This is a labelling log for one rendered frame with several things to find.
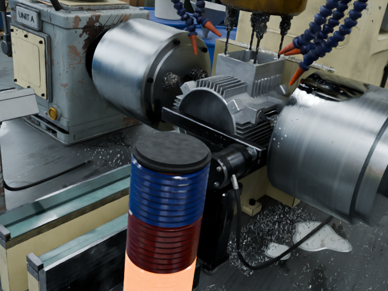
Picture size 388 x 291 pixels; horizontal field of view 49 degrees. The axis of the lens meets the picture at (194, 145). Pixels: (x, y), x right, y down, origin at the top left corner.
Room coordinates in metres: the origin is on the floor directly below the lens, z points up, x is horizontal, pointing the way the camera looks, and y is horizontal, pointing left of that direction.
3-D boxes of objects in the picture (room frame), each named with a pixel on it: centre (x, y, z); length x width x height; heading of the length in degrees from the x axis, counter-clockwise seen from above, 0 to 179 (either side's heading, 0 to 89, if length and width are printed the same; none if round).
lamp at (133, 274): (0.29, 0.02, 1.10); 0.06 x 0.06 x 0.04
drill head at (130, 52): (1.08, 0.17, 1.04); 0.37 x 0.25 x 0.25; 52
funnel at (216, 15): (2.47, 0.00, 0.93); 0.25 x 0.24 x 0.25; 152
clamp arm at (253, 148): (0.79, -0.03, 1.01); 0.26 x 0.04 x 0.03; 52
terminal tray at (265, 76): (0.93, -0.10, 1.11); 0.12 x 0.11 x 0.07; 142
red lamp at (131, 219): (0.29, 0.02, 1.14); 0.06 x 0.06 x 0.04
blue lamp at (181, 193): (0.29, 0.02, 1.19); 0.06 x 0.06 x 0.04
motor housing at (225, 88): (0.90, -0.08, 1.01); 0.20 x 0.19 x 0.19; 142
